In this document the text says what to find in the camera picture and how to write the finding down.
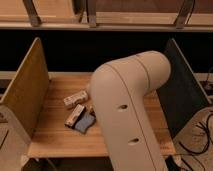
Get yellow pepper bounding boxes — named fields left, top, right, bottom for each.
left=87, top=106, right=94, bottom=113

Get right black side panel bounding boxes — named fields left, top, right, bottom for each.
left=157, top=38, right=212, bottom=139

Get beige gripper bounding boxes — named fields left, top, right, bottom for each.
left=63, top=90, right=89, bottom=108

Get black cables on floor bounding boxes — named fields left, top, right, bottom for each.
left=178, top=111, right=213, bottom=171

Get wooden shelf with brackets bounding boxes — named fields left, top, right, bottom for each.
left=0, top=0, right=213, bottom=32

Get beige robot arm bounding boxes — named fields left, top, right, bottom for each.
left=63, top=51, right=171, bottom=171

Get left wooden side panel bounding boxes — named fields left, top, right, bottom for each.
left=0, top=38, right=49, bottom=145

